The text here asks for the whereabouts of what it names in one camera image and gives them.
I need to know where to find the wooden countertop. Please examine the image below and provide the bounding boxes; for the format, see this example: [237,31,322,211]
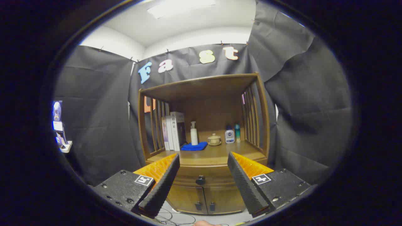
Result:
[147,140,267,167]

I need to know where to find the wooden cabinet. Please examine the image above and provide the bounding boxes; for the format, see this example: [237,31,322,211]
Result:
[138,73,271,215]

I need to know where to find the lidded ceramic teacup with saucer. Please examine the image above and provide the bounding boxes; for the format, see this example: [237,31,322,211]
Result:
[207,133,222,146]

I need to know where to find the black floor cables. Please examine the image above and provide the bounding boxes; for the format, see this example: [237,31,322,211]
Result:
[154,207,231,226]

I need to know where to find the lavender book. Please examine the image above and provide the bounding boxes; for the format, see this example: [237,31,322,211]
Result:
[161,117,170,151]

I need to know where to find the blue folded cloth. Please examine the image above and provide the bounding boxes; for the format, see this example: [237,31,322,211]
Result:
[181,141,208,151]

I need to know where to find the ceiling light panel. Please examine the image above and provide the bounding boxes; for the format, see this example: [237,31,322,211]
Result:
[147,0,216,19]

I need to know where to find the white pump bottle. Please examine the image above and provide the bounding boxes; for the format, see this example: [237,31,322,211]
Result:
[190,121,199,146]

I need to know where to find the white lotion bottle blue cap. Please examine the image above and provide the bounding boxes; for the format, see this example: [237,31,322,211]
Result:
[225,125,235,144]

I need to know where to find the wooden cabinet door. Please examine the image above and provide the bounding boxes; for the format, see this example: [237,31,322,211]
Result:
[204,185,247,215]
[166,185,208,215]

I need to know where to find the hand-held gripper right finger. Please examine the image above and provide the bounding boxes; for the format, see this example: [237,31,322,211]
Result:
[227,152,311,218]

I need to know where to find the white book with dark cover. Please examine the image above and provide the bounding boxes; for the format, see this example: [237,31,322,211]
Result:
[170,111,187,151]

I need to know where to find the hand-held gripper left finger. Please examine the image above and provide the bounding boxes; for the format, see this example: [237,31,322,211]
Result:
[93,153,181,219]

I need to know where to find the wooden drawer with black knob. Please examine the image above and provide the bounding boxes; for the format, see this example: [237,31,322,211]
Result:
[168,165,245,187]

